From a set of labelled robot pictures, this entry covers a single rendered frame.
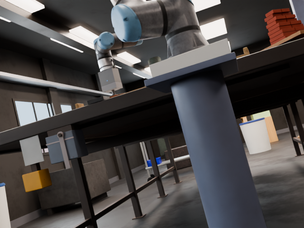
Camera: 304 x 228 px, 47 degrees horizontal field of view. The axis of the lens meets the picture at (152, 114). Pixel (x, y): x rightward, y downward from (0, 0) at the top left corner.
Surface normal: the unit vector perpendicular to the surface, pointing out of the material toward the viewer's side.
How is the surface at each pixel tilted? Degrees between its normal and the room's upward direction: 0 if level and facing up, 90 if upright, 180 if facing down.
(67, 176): 90
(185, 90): 90
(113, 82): 90
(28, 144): 90
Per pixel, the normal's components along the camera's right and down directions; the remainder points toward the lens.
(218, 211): -0.60, 0.08
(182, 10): 0.22, -0.16
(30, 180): -0.27, -0.01
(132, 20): 0.27, 0.08
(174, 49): -0.73, -0.20
